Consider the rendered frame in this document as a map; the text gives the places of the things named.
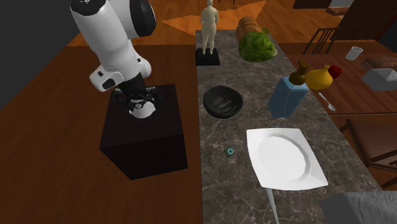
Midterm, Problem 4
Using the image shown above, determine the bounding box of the silver spoon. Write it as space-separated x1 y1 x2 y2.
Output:
317 92 337 112

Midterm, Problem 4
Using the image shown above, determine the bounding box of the blue carton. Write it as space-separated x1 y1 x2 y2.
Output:
267 76 310 118

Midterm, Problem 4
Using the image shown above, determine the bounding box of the white square plate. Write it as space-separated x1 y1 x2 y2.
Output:
246 127 329 192

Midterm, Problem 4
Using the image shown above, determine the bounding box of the red apple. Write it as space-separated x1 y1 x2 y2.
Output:
328 65 343 80

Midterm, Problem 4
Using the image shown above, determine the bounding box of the brown wooden dining table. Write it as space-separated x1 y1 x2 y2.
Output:
285 39 397 116

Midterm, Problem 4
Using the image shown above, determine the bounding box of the dark wooden chair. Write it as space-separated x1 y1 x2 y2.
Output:
302 27 342 55
339 118 397 189

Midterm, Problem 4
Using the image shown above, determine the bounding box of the black bowl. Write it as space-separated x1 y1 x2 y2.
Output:
203 85 244 120

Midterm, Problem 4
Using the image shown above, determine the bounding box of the grey cushion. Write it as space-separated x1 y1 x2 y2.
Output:
319 190 397 224

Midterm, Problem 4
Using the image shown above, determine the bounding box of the yellow gourd-shaped vase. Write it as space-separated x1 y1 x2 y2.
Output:
305 64 334 91

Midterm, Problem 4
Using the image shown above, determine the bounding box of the green cabbage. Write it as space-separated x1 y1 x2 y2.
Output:
238 31 279 63

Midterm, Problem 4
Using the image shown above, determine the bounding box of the dark brown bread loaf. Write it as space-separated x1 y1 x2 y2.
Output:
360 56 397 71

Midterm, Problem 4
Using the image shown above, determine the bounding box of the grey box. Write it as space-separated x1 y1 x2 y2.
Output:
361 67 397 92

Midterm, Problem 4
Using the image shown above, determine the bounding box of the beige figure on black base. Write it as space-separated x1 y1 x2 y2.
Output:
195 0 221 67

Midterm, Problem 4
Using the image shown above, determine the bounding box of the dark wooden cabinet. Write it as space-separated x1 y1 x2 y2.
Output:
329 0 397 41

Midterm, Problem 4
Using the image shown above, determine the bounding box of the dark robot stand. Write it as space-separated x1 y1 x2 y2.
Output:
99 83 189 181

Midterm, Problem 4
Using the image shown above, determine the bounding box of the brown vase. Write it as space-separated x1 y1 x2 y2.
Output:
288 60 310 87

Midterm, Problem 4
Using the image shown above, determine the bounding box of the white cup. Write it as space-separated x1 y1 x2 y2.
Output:
344 45 364 61

